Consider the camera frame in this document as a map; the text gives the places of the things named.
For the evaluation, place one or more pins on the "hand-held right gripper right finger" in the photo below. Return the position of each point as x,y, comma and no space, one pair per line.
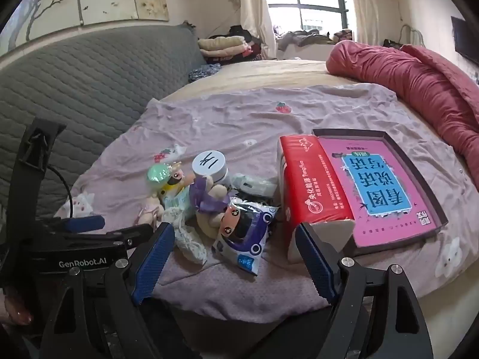
314,269

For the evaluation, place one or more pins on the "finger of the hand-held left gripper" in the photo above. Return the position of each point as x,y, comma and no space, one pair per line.
131,235
84,223

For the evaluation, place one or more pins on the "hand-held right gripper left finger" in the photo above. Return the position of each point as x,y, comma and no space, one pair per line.
155,265

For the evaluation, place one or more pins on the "teal wipes packet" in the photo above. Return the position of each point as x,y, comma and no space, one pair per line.
177,200

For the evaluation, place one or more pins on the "green-haired doll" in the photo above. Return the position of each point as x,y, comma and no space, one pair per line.
158,174

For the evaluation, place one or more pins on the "yellow cartoon snack packet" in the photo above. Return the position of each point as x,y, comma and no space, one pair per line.
176,181

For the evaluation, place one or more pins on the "blue cartoon snack packet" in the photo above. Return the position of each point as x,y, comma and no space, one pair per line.
243,239

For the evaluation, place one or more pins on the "red tissue pack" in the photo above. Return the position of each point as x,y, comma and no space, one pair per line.
310,183

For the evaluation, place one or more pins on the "beige teddy bear purple ribbon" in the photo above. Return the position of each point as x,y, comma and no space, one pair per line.
215,194

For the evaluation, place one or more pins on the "white tissue packet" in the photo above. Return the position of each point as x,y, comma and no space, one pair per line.
254,186

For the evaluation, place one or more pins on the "pink printed box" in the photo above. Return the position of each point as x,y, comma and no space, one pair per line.
374,179

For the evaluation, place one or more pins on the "person's left hand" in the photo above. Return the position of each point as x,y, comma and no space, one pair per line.
17,310

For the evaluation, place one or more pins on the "white jar with grey lid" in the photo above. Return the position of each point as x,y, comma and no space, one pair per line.
209,162

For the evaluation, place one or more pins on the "grey quilted headboard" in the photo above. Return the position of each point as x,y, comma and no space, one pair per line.
93,82

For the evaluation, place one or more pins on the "blue patterned cloth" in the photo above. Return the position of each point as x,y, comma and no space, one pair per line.
204,71

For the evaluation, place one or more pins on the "beige bed sheet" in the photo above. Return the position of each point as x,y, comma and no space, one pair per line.
262,74

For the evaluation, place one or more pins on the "pink folded blanket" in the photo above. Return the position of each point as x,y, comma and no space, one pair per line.
228,52

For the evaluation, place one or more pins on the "red quilt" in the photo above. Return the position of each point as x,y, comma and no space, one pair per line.
411,82

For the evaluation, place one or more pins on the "beige folded blanket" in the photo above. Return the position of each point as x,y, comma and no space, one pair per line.
220,42

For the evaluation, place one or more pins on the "clothes pile on windowsill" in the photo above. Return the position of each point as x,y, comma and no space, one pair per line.
310,38

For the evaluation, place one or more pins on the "dark clothes pile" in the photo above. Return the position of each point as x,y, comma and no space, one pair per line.
243,31

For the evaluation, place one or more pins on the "metal rack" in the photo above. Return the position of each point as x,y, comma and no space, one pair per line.
411,31

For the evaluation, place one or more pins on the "cream curtain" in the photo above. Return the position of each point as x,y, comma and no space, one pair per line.
254,7
363,7

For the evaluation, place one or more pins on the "black wall television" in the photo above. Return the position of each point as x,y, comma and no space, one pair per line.
466,39

